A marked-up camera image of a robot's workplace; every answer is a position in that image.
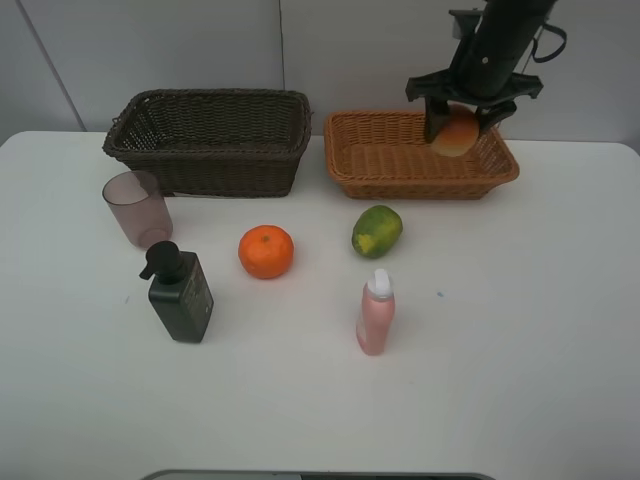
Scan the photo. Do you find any dark brown wicker basket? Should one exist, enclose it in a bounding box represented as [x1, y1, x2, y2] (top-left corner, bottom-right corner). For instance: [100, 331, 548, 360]
[103, 89, 312, 198]

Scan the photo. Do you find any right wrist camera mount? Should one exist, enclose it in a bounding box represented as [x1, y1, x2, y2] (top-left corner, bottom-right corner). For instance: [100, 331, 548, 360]
[449, 9, 483, 40]

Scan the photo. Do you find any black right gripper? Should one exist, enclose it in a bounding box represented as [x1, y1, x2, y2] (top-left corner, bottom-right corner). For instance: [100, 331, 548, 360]
[405, 69, 543, 144]

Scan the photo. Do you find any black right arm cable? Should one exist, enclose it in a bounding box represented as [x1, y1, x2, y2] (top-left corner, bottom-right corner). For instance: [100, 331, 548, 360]
[529, 19, 568, 64]

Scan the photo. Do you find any purple translucent cup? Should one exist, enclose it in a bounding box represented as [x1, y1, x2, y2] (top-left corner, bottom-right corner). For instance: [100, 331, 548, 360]
[102, 171, 173, 249]

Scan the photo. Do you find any green mango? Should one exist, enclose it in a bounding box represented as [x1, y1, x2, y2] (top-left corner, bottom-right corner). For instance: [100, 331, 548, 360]
[351, 205, 403, 259]

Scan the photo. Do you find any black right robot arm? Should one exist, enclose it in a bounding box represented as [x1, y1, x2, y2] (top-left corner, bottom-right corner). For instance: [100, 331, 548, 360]
[405, 0, 568, 144]

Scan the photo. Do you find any orange tangerine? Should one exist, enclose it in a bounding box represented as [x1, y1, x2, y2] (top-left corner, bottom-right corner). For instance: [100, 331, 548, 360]
[238, 225, 295, 280]

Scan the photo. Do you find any round bread bun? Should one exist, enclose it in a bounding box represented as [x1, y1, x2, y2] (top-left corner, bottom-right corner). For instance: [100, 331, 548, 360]
[431, 104, 480, 157]

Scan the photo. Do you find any black pump bottle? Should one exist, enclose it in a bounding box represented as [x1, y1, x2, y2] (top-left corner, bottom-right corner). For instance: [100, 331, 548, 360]
[139, 241, 214, 344]

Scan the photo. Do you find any pink bottle white cap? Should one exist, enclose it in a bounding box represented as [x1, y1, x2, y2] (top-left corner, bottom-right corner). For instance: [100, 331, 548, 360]
[356, 269, 395, 356]

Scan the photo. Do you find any light brown wicker basket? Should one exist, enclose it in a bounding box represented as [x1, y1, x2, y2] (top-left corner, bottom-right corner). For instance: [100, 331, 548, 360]
[324, 110, 520, 200]

